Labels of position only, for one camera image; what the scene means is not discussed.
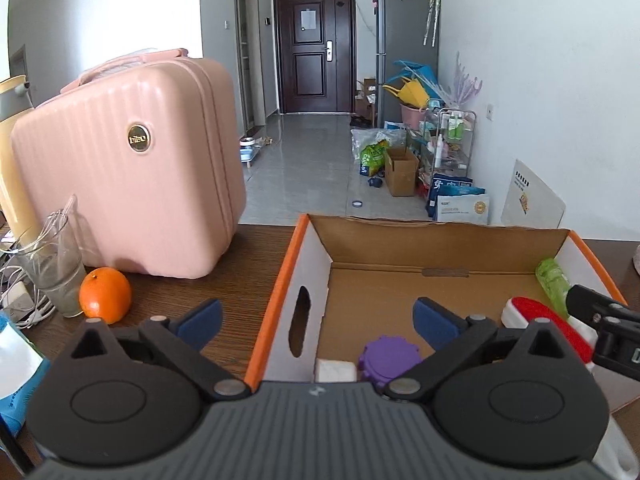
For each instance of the pink suitcase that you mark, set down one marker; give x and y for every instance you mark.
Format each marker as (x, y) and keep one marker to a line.
(130, 185)

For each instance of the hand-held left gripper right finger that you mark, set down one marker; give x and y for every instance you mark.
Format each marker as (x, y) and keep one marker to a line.
(435, 322)

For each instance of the yellow dustpan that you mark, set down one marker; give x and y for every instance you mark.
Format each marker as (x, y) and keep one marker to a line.
(410, 92)

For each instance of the white cube charger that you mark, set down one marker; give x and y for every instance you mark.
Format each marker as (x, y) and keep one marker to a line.
(335, 371)

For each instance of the clear glass cup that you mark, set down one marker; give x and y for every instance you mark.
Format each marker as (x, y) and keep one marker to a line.
(55, 275)

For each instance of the green bag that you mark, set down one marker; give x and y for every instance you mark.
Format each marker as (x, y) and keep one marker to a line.
(374, 157)

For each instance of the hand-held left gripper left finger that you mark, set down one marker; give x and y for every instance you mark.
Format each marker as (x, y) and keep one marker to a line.
(200, 322)

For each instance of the white wall socket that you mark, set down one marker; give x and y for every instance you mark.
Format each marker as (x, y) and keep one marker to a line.
(490, 112)

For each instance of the pink bucket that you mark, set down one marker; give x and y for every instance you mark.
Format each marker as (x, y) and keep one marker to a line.
(415, 116)

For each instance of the purple gear-shaped lid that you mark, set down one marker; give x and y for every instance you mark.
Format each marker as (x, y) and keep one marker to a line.
(387, 360)

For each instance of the white paper sheet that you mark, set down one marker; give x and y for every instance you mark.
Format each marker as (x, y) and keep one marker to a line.
(308, 19)

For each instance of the dark shoes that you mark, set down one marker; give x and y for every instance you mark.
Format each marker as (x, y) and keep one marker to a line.
(361, 121)

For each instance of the purple clothes hangers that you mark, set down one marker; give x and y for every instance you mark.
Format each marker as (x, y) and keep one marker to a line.
(462, 85)

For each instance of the white leaning board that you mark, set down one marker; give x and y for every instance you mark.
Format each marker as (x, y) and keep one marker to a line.
(532, 200)

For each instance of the clear plastic bag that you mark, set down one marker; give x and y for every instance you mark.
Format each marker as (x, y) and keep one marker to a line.
(362, 137)

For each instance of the red lint brush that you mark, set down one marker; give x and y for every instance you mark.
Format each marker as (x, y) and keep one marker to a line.
(530, 310)

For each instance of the dark brown door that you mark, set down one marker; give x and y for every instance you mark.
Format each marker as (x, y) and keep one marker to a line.
(315, 60)

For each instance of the red cardboard box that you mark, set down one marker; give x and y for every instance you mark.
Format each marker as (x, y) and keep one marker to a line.
(380, 300)

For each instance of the green spray bottle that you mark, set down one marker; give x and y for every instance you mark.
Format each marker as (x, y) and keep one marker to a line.
(552, 280)

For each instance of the blue and white sack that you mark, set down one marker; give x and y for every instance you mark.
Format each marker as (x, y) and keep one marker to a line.
(460, 207)

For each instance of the white folded umbrella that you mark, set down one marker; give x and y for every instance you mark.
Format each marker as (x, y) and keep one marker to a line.
(432, 10)

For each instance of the blue tissue pack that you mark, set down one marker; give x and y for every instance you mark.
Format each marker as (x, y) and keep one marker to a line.
(15, 375)

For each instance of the yellow thermos jug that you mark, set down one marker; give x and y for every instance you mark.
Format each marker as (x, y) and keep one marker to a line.
(15, 185)

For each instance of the blue dustpan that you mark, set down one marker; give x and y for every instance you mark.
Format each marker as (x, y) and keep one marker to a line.
(415, 71)

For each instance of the small carton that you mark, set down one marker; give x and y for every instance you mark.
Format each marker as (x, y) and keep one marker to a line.
(367, 97)

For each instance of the grey refrigerator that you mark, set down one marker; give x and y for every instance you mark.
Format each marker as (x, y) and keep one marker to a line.
(405, 35)

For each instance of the metal storage rack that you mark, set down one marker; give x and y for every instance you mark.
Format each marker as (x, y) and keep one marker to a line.
(450, 150)

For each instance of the pet bowl stand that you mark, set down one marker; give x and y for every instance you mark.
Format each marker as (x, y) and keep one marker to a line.
(250, 147)

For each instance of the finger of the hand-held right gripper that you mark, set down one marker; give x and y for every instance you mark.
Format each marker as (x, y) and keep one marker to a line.
(587, 305)

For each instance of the orange fruit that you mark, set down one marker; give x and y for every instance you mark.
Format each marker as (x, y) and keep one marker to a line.
(105, 295)

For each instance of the small dark blue object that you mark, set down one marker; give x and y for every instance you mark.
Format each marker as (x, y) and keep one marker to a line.
(375, 182)

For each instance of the open brown floor carton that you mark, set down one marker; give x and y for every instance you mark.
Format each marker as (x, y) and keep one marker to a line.
(400, 175)

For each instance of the speckled pink vase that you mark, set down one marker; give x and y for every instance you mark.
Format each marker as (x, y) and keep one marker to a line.
(637, 260)

